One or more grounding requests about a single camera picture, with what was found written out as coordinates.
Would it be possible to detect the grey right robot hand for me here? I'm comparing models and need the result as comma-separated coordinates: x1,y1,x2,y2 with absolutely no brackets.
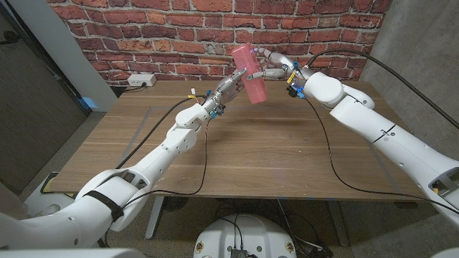
245,47,308,85

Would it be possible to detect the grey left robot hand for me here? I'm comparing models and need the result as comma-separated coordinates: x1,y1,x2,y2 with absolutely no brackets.
204,67,248,120

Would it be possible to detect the pink translucent pencil case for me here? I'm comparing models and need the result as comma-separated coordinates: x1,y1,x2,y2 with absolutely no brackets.
231,42,268,105

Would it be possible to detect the red brick printed backdrop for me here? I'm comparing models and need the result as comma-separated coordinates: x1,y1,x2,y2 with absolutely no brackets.
46,0,394,87

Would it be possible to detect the white power strip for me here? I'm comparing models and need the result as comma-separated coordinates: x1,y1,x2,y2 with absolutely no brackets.
127,73,157,87

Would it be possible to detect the white robot torso base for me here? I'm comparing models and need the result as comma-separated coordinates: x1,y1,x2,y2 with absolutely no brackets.
193,214,298,258

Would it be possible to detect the grey metal table leg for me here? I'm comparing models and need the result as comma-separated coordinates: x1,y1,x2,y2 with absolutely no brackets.
144,196,166,240
328,200,349,247

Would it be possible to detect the white yellow floor device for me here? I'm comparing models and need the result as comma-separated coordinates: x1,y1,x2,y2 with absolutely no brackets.
24,171,76,218

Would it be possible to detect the person in beige clothes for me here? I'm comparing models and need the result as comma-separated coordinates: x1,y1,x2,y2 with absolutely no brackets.
0,181,29,220

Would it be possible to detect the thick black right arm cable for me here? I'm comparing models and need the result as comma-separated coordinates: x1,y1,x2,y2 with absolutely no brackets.
306,48,459,130

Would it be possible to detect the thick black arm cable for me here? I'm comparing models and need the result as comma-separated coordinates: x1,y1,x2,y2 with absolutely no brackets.
115,93,209,170
306,48,459,130

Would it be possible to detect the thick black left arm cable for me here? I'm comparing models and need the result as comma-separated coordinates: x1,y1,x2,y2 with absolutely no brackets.
115,93,209,170

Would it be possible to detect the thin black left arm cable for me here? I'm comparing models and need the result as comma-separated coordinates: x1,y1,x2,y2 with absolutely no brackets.
103,118,212,248

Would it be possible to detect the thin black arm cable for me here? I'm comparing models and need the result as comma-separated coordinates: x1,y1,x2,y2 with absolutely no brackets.
303,97,459,216
103,118,212,248

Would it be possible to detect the black power strip cable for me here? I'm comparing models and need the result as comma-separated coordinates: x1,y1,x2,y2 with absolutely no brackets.
123,82,148,93

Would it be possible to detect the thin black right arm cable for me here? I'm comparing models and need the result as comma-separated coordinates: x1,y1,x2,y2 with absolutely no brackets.
303,97,459,216

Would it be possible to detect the black floor cable tangle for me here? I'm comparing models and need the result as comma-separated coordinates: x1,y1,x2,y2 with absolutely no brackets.
214,199,336,258

